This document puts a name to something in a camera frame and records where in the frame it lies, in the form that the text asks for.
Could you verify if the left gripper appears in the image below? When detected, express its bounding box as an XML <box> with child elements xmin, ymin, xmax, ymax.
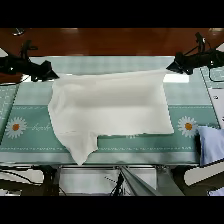
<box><xmin>30</xmin><ymin>60</ymin><xmax>60</xmax><ymax>83</ymax></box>

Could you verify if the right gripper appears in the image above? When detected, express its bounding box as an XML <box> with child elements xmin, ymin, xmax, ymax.
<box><xmin>165</xmin><ymin>51</ymin><xmax>196</xmax><ymax>76</ymax></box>

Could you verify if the light blue garment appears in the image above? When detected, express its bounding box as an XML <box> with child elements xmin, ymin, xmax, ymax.
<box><xmin>196</xmin><ymin>125</ymin><xmax>224</xmax><ymax>197</ymax></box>

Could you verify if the white T-shirt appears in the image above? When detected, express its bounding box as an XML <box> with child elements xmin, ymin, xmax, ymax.
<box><xmin>47</xmin><ymin>68</ymin><xmax>175</xmax><ymax>167</ymax></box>

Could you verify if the black cable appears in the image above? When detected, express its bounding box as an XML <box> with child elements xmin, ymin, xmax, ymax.
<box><xmin>104</xmin><ymin>172</ymin><xmax>125</xmax><ymax>197</ymax></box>

